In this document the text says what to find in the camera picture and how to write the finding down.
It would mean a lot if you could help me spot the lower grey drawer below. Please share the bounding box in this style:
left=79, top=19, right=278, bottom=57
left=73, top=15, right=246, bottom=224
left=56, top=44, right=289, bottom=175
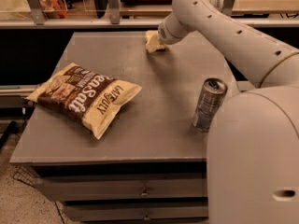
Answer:
left=64, top=201, right=208, bottom=222

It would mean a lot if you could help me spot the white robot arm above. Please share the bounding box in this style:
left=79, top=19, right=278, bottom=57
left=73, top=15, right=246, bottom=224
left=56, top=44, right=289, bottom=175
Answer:
left=158, top=0, right=299, bottom=224

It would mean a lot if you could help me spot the black wire rack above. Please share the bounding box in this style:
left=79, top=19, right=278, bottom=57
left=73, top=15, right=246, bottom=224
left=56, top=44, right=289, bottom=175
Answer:
left=12, top=166, right=39, bottom=187

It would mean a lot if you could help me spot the grey drawer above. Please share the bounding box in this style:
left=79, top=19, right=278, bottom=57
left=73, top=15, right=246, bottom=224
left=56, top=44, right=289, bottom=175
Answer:
left=33, top=174, right=207, bottom=202
left=64, top=201, right=208, bottom=222

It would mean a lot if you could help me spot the yellow sponge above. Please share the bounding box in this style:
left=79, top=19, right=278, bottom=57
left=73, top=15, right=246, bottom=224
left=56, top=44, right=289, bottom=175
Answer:
left=146, top=30, right=165, bottom=53

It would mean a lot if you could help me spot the grey drawer cabinet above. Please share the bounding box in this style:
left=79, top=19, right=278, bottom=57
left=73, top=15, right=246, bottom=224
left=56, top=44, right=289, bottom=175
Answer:
left=10, top=32, right=237, bottom=224

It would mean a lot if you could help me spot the orange snack bag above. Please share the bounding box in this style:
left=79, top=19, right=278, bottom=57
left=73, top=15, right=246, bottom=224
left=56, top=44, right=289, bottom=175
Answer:
left=38, top=0, right=67, bottom=19

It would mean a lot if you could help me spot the top grey drawer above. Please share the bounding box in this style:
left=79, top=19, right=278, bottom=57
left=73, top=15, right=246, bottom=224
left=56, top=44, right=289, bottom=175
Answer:
left=33, top=174, right=207, bottom=202

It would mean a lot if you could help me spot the silver drink can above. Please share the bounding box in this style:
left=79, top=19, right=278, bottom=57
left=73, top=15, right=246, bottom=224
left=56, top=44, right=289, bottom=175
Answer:
left=192, top=77, right=228, bottom=132

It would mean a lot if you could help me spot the brown chip bag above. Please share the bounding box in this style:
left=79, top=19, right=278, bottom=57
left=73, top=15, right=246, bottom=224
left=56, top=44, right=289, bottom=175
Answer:
left=27, top=63, right=142, bottom=139

